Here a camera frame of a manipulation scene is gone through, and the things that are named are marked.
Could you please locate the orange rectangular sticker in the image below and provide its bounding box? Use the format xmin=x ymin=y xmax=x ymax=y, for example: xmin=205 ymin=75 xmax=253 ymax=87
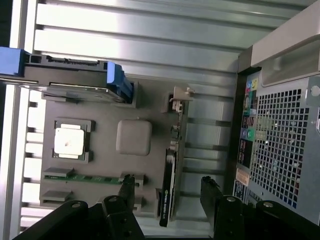
xmin=236 ymin=167 xmax=251 ymax=186

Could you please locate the green RAM stick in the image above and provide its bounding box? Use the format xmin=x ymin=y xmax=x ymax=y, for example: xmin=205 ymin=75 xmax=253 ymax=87
xmin=44 ymin=173 xmax=141 ymax=188

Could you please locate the gray metal PC case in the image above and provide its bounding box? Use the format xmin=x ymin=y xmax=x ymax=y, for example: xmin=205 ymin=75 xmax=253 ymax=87
xmin=232 ymin=32 xmax=320 ymax=213

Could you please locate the silver CPU chip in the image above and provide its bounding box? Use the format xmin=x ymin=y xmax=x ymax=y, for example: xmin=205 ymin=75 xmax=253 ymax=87
xmin=53 ymin=122 xmax=86 ymax=159

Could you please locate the gray plastic parts rack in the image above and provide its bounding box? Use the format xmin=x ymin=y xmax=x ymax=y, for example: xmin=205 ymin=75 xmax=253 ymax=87
xmin=38 ymin=59 xmax=191 ymax=224

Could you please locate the hard disk with blue rails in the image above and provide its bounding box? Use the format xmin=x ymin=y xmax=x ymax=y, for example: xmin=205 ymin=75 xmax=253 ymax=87
xmin=0 ymin=46 xmax=134 ymax=105

